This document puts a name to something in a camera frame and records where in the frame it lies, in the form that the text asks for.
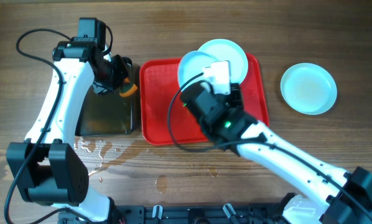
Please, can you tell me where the orange green scrub sponge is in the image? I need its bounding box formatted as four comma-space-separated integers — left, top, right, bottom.
119, 78, 138, 98

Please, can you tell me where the light blue plate bottom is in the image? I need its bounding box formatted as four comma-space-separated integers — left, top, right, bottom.
177, 50, 218, 87

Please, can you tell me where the light blue plate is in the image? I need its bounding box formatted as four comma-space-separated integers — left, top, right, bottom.
177, 50, 218, 87
198, 39, 248, 84
280, 63, 338, 115

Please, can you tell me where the light blue plate top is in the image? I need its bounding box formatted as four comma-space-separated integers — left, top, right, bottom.
198, 39, 248, 84

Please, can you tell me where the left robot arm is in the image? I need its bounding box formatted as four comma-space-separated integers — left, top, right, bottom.
4, 41, 132, 223

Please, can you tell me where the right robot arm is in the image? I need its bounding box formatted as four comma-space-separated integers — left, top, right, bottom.
199, 61, 372, 223

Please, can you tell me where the black water tray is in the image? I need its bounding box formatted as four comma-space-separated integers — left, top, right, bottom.
75, 61, 140, 136

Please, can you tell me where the red serving tray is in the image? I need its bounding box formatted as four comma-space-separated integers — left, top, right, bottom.
139, 53, 269, 146

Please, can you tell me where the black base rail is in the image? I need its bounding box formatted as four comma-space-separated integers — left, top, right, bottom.
58, 202, 292, 224

